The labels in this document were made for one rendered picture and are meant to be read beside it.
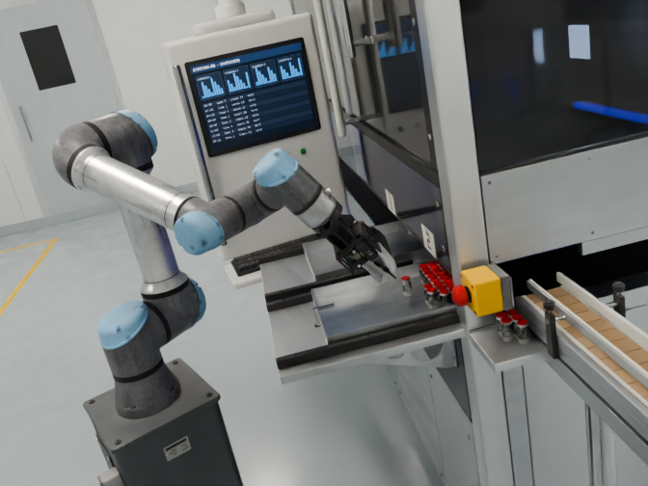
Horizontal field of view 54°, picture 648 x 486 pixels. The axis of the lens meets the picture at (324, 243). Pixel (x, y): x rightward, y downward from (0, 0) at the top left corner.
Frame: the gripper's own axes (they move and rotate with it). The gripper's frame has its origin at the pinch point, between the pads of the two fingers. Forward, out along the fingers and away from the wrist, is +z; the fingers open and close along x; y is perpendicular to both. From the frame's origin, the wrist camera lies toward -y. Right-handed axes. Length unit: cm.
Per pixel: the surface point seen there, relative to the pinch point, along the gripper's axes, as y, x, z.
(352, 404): -93, -77, 88
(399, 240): -54, -5, 24
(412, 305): -12.0, -5.4, 16.9
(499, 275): 9.7, 16.3, 9.9
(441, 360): -5.0, -8.6, 28.8
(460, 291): 9.5, 8.9, 7.4
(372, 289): -24.4, -12.8, 14.0
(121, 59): -538, -164, -76
